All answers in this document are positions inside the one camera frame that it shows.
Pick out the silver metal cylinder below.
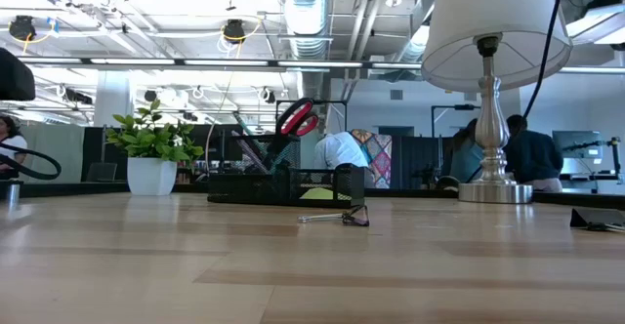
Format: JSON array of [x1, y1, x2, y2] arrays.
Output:
[[0, 180, 21, 207]]

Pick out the black mesh desk organizer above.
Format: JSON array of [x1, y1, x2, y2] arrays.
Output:
[[207, 133, 366, 209]]

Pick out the pale partition panel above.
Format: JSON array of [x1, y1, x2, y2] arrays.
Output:
[[19, 123, 87, 184]]

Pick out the long ceiling light strip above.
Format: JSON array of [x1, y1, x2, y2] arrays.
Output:
[[0, 56, 424, 70]]

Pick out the background computer monitor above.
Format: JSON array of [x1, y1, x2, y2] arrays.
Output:
[[551, 129, 604, 160]]

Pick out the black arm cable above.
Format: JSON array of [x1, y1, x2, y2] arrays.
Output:
[[0, 141, 63, 182], [521, 0, 570, 118]]

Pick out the red handled scissors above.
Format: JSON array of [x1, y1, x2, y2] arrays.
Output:
[[266, 97, 321, 169]]

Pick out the silver ceiling air duct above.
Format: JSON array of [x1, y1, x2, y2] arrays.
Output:
[[278, 0, 334, 61]]

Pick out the green sticky note pad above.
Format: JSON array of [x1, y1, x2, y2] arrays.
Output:
[[298, 186, 354, 202]]

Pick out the grey chair back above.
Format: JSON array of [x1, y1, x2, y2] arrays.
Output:
[[87, 161, 118, 183]]

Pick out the purple pen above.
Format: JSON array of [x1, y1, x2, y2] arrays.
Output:
[[230, 129, 271, 175]]

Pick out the white building column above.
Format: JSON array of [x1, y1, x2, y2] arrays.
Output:
[[94, 69, 135, 129]]

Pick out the dark ribbed partition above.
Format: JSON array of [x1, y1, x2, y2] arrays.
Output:
[[390, 135, 445, 190]]

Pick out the white shade silver table lamp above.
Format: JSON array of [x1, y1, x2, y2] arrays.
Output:
[[420, 0, 574, 205]]

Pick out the teal pencil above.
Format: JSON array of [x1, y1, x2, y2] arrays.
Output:
[[231, 111, 256, 138]]

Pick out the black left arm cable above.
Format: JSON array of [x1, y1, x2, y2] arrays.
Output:
[[0, 141, 63, 182]]

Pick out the black aluminium table frame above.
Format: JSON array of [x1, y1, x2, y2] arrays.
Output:
[[0, 180, 625, 212]]

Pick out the colourful geometric quilt panel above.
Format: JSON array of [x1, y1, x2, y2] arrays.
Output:
[[350, 128, 394, 190]]

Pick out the person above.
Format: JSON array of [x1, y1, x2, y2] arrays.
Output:
[[313, 131, 371, 189], [448, 117, 483, 184], [502, 113, 564, 193], [0, 115, 29, 179]]

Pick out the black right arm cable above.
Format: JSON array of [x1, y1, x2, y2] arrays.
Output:
[[521, 0, 570, 118]]

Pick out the large black screen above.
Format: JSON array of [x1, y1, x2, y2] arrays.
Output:
[[187, 123, 243, 163]]

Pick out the black binder clip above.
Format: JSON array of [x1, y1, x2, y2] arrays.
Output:
[[569, 207, 625, 233], [297, 203, 371, 228]]

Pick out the green plant in white pot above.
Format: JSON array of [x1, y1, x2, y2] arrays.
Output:
[[104, 98, 205, 197]]

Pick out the black ceiling cable reel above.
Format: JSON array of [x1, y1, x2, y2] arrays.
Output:
[[222, 19, 247, 46], [8, 15, 38, 42]]

